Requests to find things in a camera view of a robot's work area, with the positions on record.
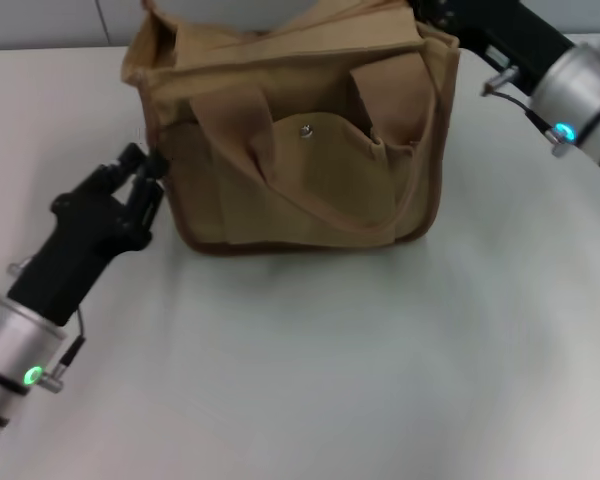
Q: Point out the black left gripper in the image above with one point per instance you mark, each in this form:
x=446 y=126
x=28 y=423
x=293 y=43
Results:
x=75 y=240

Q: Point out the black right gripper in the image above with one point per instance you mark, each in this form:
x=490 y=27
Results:
x=505 y=35

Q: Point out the khaki canvas food bag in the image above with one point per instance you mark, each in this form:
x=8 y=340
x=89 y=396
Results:
x=310 y=165

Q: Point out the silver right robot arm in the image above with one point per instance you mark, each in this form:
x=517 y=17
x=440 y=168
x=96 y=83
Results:
x=585 y=90

